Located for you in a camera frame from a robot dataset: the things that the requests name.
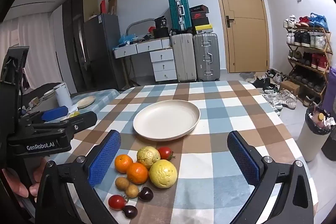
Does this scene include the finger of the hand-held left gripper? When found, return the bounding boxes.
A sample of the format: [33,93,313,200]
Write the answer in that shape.
[32,111,98,135]
[26,106,69,124]

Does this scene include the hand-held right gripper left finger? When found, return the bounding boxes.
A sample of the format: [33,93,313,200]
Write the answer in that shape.
[35,130,122,224]

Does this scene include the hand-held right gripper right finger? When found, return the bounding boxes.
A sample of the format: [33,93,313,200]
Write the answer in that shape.
[227,131,314,224]

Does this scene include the orange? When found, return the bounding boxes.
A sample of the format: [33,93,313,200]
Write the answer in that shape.
[114,154,134,172]
[127,162,149,185]

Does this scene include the brown longan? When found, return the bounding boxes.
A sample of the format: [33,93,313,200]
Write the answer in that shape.
[125,185,139,199]
[115,177,130,191]

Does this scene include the bumpy yellow guava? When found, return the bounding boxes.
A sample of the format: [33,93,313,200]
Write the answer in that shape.
[137,146,161,170]

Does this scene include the red tomato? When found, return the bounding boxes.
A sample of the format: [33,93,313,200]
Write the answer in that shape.
[108,195,129,211]
[157,147,176,161]

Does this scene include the dark purple plum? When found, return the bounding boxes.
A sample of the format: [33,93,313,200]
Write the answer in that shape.
[122,205,138,220]
[138,187,154,201]

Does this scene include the smooth yellow guava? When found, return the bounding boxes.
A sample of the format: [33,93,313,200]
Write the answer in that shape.
[149,159,178,189]

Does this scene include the large cream plate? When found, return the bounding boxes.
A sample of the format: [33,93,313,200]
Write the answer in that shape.
[133,100,201,141]

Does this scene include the person's left hand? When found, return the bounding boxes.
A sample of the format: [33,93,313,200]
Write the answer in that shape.
[1,158,49,198]

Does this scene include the small cream plate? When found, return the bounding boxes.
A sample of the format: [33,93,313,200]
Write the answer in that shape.
[77,97,96,109]

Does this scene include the white plastic jug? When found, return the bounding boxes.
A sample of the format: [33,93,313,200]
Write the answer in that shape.
[53,82,72,107]

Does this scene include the black chair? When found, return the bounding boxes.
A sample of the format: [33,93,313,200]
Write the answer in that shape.
[22,82,63,110]

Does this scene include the pale blue checked tablecloth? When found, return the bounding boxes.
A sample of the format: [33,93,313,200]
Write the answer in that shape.
[70,89,122,115]

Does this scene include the pile of loose sneakers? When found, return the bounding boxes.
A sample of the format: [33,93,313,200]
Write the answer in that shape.
[240,69,298,117]

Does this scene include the white trash bin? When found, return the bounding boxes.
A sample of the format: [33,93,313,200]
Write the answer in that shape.
[297,106,336,163]

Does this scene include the dark wardrobe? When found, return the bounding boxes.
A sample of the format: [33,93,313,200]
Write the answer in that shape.
[62,0,99,93]

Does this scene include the dark grey refrigerator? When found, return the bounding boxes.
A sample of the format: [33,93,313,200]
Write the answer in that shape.
[81,13,126,89]

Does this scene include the white curtain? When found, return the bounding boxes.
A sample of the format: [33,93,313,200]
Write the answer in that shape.
[0,15,54,88]

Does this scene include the small brown cardboard box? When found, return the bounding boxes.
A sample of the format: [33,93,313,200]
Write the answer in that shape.
[280,80,301,96]

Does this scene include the blue plastic bag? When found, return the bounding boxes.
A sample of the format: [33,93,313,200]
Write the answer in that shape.
[118,34,137,47]

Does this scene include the white desk with drawers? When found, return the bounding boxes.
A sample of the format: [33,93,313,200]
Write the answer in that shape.
[113,38,177,83]

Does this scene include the grey suitcase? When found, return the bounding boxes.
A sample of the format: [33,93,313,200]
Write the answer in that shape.
[193,33,221,82]

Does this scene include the purple cloth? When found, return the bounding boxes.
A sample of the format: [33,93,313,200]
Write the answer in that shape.
[322,65,336,113]

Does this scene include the tan cardboard box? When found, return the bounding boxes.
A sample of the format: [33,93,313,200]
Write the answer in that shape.
[83,0,100,22]

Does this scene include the beige suitcase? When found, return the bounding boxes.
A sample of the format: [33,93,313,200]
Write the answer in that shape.
[171,33,197,83]

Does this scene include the brown cardboard sheet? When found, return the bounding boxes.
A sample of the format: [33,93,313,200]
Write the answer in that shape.
[108,0,118,16]

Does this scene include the black bag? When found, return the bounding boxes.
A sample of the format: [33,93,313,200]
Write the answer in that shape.
[154,28,171,38]

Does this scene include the wooden shoe rack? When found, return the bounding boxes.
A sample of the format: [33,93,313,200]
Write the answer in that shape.
[287,25,333,107]

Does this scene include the tan wooden door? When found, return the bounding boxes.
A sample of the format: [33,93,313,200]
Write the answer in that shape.
[210,0,271,73]

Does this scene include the black labelled box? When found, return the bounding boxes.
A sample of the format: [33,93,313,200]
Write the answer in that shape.
[154,17,168,29]

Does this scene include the rows of racked sneakers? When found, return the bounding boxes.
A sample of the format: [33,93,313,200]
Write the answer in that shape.
[283,13,331,94]

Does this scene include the yellow black shoe box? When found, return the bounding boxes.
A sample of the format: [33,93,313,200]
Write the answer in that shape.
[194,25,213,34]

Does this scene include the teal suitcase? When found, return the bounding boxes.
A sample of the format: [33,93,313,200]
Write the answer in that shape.
[168,0,193,31]

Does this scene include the black red shoe box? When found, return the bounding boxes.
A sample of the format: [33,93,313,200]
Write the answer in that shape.
[189,5,208,13]

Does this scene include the grey curved metal frame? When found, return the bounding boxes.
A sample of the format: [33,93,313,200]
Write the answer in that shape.
[126,18,155,41]

